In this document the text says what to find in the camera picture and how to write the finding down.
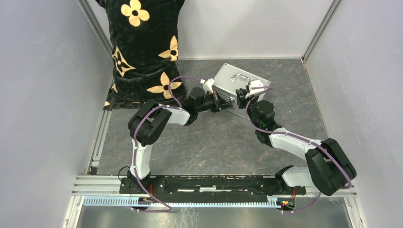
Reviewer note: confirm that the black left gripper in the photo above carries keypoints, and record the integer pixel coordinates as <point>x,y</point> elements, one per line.
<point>220,103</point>

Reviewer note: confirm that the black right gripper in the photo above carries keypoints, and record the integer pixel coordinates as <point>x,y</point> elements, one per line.
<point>241,97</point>

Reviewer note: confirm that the silver metal case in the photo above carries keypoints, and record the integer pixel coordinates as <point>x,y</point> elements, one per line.
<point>230,78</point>

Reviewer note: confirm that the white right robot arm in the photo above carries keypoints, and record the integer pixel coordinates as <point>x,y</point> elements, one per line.
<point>327,167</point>

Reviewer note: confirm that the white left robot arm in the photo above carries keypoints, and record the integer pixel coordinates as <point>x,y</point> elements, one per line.
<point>149,122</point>

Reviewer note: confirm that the black floral velvet cloth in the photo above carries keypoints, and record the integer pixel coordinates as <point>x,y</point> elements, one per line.
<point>144,38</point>

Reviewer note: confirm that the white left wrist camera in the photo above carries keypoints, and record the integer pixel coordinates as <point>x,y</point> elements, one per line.
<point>207,85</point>

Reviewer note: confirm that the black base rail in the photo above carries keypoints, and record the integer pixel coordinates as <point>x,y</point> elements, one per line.
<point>217,189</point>

